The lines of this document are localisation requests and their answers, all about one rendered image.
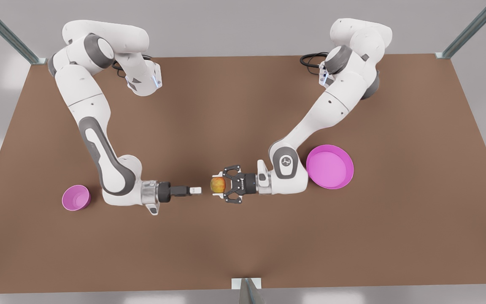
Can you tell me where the pink plate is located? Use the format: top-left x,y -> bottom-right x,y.
306,144 -> 355,190

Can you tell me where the pink bowl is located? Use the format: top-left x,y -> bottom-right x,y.
62,185 -> 92,212

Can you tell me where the silver frame post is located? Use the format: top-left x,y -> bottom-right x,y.
231,277 -> 262,304
0,0 -> 48,65
435,0 -> 486,59

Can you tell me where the black cable loop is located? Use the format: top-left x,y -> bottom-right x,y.
111,58 -> 129,79
300,52 -> 331,79

